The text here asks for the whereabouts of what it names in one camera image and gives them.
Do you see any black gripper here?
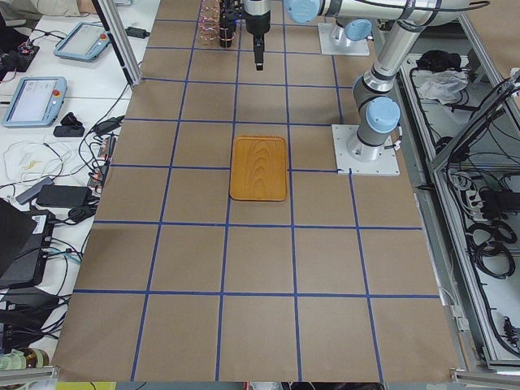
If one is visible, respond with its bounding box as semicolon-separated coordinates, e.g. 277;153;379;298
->
244;11;271;70

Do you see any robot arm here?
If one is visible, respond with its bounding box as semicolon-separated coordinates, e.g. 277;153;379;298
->
285;0;372;46
285;1;469;163

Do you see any dark wine bottle in basket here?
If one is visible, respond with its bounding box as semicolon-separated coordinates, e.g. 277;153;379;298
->
219;0;236;48

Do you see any wooden tray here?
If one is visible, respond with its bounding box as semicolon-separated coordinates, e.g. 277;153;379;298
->
229;134;288;202

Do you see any far teach pendant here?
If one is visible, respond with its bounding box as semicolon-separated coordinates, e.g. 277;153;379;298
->
54;22;110;62

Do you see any teach pendant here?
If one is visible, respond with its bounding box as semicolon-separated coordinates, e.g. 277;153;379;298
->
2;76;67;128
54;22;110;62

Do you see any white cloth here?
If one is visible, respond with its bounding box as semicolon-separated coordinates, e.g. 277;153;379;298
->
418;71;468;105

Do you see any near teach pendant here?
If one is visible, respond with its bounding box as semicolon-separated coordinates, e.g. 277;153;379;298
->
2;76;67;128

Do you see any black power adapter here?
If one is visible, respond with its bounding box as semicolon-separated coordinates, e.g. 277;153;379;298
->
36;185;92;208

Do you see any copper wire wine basket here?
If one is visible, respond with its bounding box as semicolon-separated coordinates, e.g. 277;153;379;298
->
198;0;223;48

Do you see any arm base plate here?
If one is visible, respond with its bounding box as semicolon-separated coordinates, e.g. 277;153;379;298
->
331;124;401;176
318;23;370;57

